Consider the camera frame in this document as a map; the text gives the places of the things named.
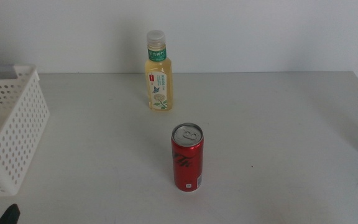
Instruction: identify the red soda can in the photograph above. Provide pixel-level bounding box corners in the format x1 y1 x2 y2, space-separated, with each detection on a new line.
171 122 204 192

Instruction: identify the yellow tea bottle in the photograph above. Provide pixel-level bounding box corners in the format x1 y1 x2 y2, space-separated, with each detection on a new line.
144 29 174 111

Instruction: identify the white perforated plastic basket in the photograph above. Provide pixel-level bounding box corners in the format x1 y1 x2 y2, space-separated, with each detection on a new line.
0 63 50 197

